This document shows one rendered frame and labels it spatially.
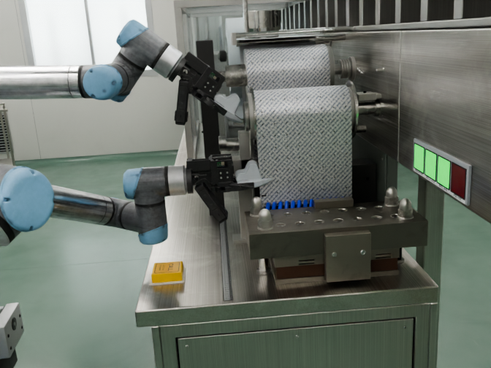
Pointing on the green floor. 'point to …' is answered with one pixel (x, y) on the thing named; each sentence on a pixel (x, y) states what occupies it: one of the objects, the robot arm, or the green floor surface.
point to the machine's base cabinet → (305, 340)
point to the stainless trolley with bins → (6, 138)
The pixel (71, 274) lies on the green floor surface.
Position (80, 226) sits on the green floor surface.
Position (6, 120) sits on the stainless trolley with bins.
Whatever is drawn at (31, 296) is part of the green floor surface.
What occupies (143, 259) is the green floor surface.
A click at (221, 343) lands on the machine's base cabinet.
